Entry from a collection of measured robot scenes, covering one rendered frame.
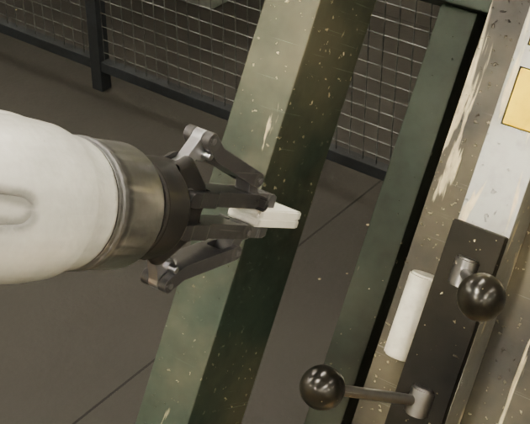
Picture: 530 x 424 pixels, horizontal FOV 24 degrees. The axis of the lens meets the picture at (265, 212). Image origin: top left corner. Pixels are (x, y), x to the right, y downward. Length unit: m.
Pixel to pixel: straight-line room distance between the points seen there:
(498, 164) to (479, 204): 0.04
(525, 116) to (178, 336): 0.40
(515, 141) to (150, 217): 0.37
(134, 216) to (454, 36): 0.49
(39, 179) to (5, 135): 0.03
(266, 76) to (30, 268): 0.48
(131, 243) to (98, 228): 0.05
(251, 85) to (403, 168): 0.17
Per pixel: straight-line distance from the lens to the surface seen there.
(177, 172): 0.87
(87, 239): 0.76
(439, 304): 1.07
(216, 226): 0.95
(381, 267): 1.20
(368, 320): 1.21
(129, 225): 0.80
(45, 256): 0.74
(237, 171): 0.95
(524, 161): 1.06
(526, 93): 1.06
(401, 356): 1.11
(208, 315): 1.18
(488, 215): 1.07
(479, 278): 0.95
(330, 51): 1.18
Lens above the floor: 2.13
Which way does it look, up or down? 34 degrees down
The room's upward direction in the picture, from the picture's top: straight up
